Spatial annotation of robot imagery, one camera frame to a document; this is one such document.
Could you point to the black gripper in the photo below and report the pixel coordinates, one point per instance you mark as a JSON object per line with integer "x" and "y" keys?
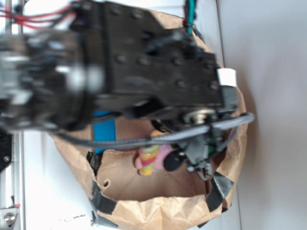
{"x": 138, "y": 68}

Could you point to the pink plush toy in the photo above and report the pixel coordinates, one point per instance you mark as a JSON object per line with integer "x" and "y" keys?
{"x": 151, "y": 159}

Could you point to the blue tape patch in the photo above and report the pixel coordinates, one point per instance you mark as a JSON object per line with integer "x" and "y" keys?
{"x": 104, "y": 131}

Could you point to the brown paper bag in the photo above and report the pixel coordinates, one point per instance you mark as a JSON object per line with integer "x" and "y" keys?
{"x": 162, "y": 200}

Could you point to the aluminium frame rail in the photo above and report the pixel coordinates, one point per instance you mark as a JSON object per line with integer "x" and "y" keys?
{"x": 11, "y": 145}

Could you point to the metal corner bracket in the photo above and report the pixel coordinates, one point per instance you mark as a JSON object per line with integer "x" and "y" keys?
{"x": 8, "y": 218}

